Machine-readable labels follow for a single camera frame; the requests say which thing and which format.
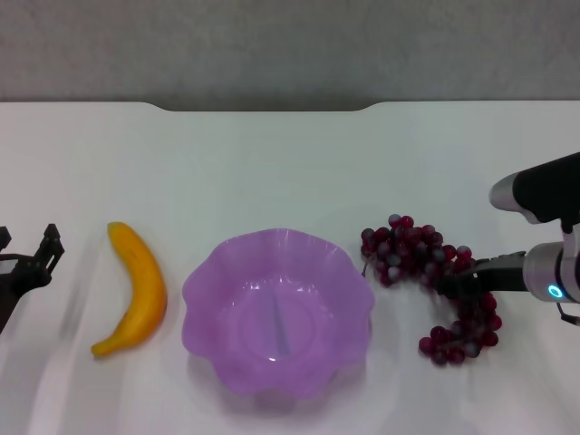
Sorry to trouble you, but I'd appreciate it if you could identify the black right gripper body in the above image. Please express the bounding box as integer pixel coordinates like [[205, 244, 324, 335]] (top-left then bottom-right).
[[472, 251, 527, 295]]

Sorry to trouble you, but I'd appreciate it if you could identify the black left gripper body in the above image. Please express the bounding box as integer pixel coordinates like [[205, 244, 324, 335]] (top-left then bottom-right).
[[0, 253, 51, 335]]

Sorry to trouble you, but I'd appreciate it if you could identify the dark red grape bunch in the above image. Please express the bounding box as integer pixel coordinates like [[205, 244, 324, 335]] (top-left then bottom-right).
[[360, 213, 503, 368]]

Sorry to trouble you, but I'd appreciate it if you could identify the yellow banana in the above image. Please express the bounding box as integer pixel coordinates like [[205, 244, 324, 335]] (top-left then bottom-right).
[[90, 220, 169, 360]]

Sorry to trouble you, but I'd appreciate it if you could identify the purple wavy plastic bowl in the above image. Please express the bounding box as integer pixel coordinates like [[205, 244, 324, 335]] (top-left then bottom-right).
[[180, 227, 377, 403]]

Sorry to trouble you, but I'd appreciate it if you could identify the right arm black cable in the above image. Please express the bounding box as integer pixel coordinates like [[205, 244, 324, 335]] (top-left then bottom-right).
[[556, 300, 580, 328]]

